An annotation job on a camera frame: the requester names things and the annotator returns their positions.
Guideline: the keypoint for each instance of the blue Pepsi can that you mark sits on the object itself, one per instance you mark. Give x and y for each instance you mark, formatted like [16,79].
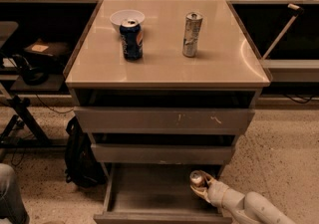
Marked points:
[132,39]

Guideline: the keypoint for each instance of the dark box with label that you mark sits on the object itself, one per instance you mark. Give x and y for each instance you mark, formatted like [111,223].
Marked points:
[58,52]

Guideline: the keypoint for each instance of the tall silver can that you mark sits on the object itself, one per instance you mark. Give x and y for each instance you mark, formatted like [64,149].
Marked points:
[193,21]

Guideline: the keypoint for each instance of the black stand frame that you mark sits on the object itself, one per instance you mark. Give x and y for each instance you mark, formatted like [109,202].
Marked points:
[21,118]

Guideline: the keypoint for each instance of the middle drawer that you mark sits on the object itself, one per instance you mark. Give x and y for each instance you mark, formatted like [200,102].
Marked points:
[161,154]

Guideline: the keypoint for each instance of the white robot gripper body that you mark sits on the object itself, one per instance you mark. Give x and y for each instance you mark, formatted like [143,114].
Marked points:
[215,192]

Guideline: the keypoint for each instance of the grey drawer cabinet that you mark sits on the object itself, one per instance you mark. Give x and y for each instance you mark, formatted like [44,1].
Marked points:
[224,73]

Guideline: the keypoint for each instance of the orange soda can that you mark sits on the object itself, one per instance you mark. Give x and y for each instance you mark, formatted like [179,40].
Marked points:
[195,178]

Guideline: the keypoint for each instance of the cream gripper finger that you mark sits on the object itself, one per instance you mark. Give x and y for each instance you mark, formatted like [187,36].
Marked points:
[207,178]
[201,191]

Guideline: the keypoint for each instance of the black headphones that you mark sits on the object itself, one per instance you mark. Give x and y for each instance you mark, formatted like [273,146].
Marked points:
[31,76]

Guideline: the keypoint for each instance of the bottom drawer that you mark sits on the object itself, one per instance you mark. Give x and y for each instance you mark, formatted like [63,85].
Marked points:
[154,194]

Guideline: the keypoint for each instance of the black backpack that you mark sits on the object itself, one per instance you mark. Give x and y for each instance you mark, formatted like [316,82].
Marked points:
[81,165]

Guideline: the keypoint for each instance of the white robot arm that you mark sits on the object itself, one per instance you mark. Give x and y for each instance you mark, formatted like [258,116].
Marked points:
[249,208]

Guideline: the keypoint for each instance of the top drawer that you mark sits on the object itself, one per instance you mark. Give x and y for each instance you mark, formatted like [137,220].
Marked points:
[163,121]

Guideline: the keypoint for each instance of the drawer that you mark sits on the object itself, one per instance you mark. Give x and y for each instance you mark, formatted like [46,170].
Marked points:
[163,121]
[161,154]
[154,194]

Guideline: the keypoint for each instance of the person's grey trouser leg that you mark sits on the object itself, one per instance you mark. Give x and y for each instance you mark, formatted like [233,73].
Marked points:
[12,209]

